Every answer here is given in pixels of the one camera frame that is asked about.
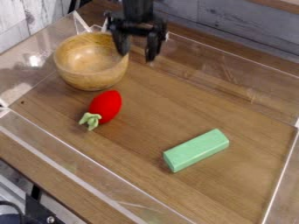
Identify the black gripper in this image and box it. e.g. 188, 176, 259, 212
104, 0, 167, 62

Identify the red plush strawberry toy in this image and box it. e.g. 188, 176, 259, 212
79, 90, 123, 130

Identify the wooden bowl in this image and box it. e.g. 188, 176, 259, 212
52, 32, 128, 91

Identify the clear acrylic tray barrier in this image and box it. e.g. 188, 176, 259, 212
0, 17, 299, 224

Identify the green rectangular block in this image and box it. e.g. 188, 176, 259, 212
163, 129, 230, 172

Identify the black metal bracket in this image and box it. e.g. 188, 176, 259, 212
24, 185, 66, 224

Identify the black cable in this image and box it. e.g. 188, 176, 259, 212
0, 200, 24, 224

